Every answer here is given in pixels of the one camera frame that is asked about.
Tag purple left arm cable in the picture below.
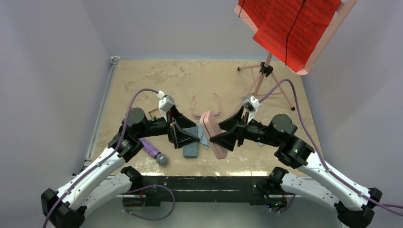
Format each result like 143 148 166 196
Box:
42 88 161 228

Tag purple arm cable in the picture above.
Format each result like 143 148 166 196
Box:
42 88 161 228
258 78 403 210

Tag brown frame glasses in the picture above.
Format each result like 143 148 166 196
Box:
148 108 159 120

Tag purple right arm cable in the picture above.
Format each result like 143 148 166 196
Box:
258 78 403 210

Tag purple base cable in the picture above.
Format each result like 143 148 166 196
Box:
122 184 176 221

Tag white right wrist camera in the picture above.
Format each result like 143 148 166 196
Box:
241 95 261 124

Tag red sheet music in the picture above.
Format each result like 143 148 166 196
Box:
238 0 341 73

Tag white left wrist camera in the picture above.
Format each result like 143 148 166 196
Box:
157 90 174 121

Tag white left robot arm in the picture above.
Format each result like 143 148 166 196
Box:
41 106 200 228

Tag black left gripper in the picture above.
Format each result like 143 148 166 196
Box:
135 104 199 148

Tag pink glasses case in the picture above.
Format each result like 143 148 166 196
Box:
199 111 228 160

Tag pink transparent sunglasses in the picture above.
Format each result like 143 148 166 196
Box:
191 93 222 119

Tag grey glasses case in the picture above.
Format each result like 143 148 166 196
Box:
182 142 199 159

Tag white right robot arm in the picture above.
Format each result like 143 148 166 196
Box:
210 109 382 228

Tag aluminium frame rail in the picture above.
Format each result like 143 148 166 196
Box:
81 56 121 171

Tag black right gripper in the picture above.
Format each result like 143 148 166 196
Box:
210 106 280 151

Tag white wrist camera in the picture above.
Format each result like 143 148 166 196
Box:
157 90 174 121
241 95 261 124

